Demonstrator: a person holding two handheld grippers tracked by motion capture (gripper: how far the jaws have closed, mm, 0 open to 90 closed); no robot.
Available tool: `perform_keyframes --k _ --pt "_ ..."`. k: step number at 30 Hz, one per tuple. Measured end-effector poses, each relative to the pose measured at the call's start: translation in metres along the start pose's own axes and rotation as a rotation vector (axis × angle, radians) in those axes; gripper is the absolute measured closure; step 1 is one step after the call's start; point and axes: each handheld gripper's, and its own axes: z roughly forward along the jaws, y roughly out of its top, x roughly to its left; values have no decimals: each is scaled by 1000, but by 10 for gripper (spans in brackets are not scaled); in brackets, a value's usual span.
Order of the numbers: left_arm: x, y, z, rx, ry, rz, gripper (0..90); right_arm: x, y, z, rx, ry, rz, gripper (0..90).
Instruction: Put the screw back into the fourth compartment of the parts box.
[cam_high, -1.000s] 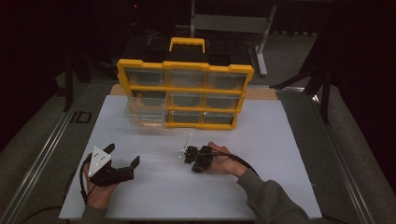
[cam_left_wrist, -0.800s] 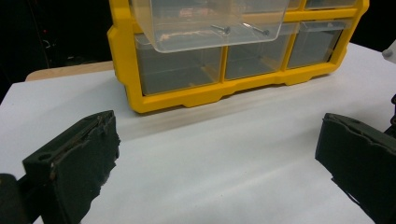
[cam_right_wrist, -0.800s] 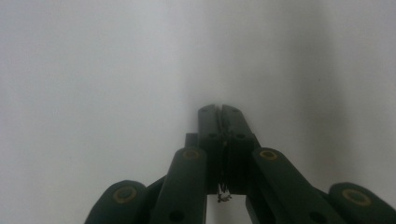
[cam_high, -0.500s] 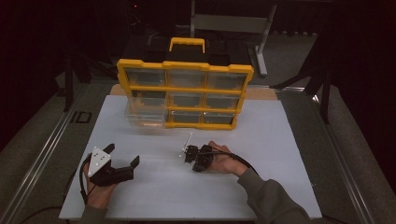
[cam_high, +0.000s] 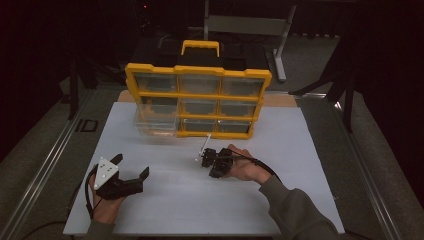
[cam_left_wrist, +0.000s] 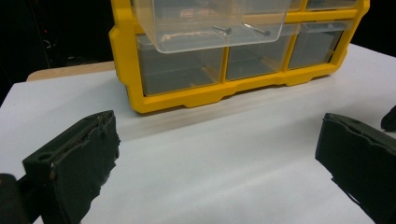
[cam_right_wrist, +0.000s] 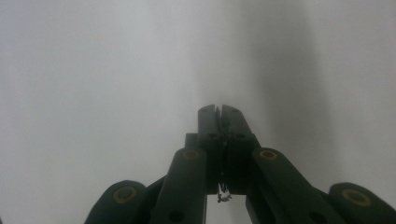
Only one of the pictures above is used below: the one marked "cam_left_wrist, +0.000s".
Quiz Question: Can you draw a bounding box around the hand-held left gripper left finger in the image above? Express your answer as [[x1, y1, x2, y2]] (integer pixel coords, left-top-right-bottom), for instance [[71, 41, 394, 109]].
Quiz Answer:
[[21, 109, 121, 224]]

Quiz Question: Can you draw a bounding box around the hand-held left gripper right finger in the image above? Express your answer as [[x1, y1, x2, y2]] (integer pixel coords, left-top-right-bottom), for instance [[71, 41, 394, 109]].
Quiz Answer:
[[315, 112, 396, 224]]

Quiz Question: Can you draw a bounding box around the yellow plastic drawer cabinet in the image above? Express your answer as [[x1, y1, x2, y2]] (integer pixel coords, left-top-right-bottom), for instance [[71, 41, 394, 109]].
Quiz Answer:
[[108, 0, 372, 115]]

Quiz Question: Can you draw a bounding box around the small metal screw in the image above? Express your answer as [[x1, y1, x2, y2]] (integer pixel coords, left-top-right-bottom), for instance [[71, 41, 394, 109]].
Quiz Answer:
[[212, 24, 233, 35], [243, 22, 272, 37]]

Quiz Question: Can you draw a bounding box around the clear plastic screw drawer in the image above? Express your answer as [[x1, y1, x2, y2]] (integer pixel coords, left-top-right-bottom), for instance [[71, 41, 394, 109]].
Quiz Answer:
[[132, 0, 292, 54]]

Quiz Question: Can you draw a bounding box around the set of clear cabinet drawers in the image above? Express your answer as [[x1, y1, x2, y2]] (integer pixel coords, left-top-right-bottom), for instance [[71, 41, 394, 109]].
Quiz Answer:
[[136, 0, 359, 96]]

